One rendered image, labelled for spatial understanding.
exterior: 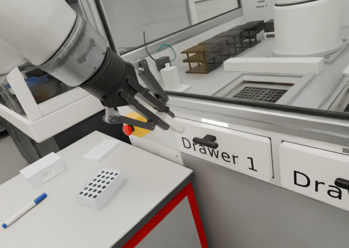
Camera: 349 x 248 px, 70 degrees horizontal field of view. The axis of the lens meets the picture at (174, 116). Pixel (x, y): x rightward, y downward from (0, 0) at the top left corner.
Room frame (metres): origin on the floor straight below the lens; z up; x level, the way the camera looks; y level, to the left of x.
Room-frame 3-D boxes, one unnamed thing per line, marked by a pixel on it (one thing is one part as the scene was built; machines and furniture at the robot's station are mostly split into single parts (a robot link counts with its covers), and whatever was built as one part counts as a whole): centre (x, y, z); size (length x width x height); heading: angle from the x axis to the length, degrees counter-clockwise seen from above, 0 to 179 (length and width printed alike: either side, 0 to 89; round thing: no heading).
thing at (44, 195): (0.62, 0.52, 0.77); 0.14 x 0.02 x 0.02; 139
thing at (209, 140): (0.52, -0.07, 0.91); 0.07 x 0.04 x 0.01; 39
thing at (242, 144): (0.54, -0.09, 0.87); 0.29 x 0.02 x 0.11; 39
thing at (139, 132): (0.79, 0.14, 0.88); 0.07 x 0.05 x 0.07; 39
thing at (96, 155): (0.87, 0.31, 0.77); 0.13 x 0.09 x 0.02; 142
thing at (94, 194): (0.62, 0.27, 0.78); 0.12 x 0.08 x 0.04; 146
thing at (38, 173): (0.80, 0.52, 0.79); 0.13 x 0.09 x 0.05; 130
